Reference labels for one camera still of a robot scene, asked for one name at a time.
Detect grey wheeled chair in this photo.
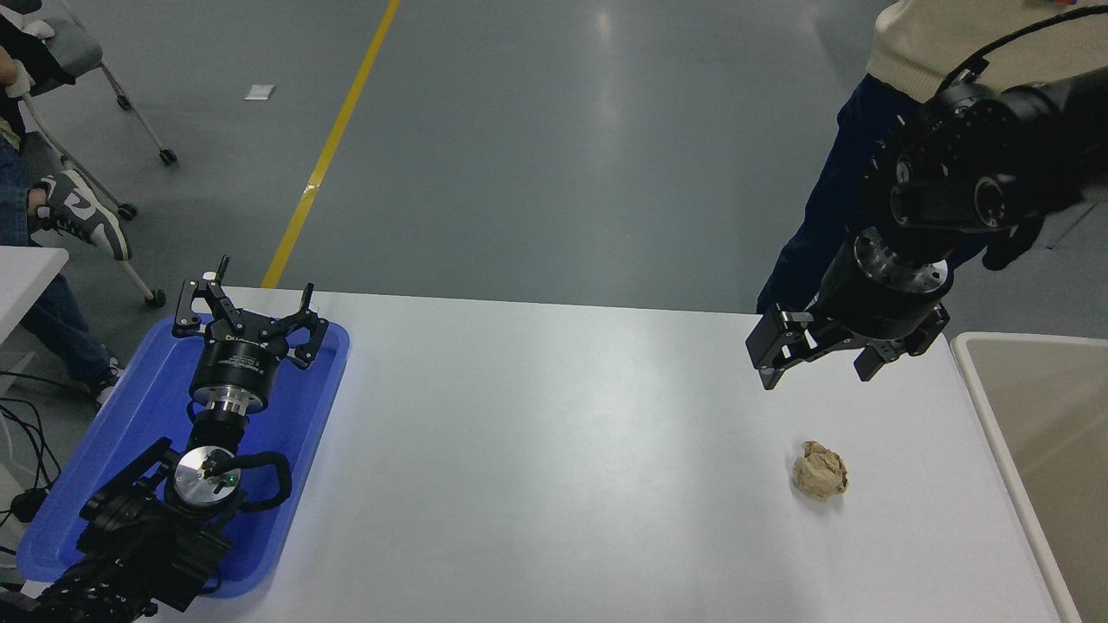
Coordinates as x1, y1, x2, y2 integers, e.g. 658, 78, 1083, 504
17, 0, 179, 310

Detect black floor cables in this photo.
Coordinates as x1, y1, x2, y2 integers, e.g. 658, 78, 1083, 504
0, 370, 63, 555

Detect blue plastic tray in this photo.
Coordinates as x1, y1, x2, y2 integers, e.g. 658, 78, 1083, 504
16, 313, 351, 600

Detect seated person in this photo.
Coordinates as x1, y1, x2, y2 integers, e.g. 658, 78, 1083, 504
0, 16, 133, 408

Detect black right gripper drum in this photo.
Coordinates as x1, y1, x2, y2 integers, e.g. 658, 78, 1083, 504
815, 238, 952, 344

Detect black power adapter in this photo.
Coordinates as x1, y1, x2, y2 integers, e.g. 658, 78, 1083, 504
10, 487, 50, 523

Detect standing person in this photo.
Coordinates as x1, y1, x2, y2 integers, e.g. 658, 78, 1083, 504
756, 0, 1108, 314

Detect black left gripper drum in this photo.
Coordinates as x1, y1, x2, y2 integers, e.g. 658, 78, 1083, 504
189, 322, 292, 408

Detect large pale bin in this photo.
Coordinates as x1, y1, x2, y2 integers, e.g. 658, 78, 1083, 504
950, 332, 1108, 623

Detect tan paper ball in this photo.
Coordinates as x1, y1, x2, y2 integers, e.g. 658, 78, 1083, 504
792, 440, 849, 498

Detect small white side table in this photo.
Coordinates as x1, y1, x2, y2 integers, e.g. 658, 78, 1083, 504
0, 246, 70, 347

